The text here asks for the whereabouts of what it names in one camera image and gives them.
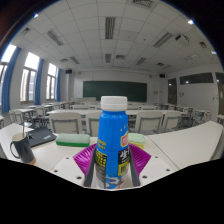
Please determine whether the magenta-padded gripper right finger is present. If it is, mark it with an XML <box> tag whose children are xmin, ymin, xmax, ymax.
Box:
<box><xmin>128</xmin><ymin>143</ymin><xmax>179</xmax><ymax>188</ymax></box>

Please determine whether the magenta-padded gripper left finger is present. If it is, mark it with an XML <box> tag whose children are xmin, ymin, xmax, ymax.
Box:
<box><xmin>51</xmin><ymin>143</ymin><xmax>98</xmax><ymax>188</ymax></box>

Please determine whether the blue white-capped drink bottle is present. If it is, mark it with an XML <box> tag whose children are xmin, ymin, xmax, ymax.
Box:
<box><xmin>91</xmin><ymin>95</ymin><xmax>132</xmax><ymax>190</ymax></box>

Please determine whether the black closed laptop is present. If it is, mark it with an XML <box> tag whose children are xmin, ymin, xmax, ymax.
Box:
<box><xmin>26</xmin><ymin>126</ymin><xmax>57</xmax><ymax>148</ymax></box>

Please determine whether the group of grey classroom chairs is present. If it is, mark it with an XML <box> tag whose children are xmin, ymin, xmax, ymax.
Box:
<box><xmin>8</xmin><ymin>99</ymin><xmax>224</xmax><ymax>136</ymax></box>

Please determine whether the dark blue mug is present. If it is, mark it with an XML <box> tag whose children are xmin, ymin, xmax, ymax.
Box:
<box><xmin>9</xmin><ymin>132</ymin><xmax>37</xmax><ymax>166</ymax></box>

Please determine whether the dark classroom door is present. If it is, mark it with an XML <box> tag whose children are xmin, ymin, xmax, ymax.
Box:
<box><xmin>167</xmin><ymin>77</ymin><xmax>178</xmax><ymax>106</ymax></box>

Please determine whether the dark green chalkboard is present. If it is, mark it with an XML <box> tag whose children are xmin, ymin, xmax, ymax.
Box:
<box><xmin>82</xmin><ymin>80</ymin><xmax>148</xmax><ymax>103</ymax></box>

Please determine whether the ceiling projector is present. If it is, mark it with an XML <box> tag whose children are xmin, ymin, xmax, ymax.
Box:
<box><xmin>174</xmin><ymin>33</ymin><xmax>191</xmax><ymax>47</ymax></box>

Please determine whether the group of ceiling lights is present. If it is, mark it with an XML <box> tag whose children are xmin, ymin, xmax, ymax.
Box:
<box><xmin>19</xmin><ymin>0</ymin><xmax>218</xmax><ymax>68</ymax></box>

